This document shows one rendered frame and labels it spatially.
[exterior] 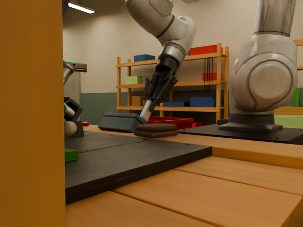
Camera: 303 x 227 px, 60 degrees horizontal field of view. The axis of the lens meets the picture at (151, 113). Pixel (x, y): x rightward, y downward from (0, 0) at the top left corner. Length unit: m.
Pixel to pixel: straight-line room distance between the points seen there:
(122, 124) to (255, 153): 0.42
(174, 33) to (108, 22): 7.94
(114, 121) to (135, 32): 7.21
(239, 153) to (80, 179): 0.33
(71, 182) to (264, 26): 0.67
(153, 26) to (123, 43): 7.32
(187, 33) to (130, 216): 0.80
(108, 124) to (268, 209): 0.62
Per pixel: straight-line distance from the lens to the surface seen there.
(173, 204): 0.31
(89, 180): 0.34
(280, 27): 0.83
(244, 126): 0.97
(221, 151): 0.57
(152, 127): 0.67
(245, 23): 6.42
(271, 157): 0.53
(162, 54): 0.94
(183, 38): 0.97
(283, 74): 0.73
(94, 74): 9.07
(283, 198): 0.37
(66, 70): 0.75
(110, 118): 0.86
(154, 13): 0.94
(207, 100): 5.88
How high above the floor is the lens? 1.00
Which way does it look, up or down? 3 degrees down
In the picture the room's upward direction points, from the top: straight up
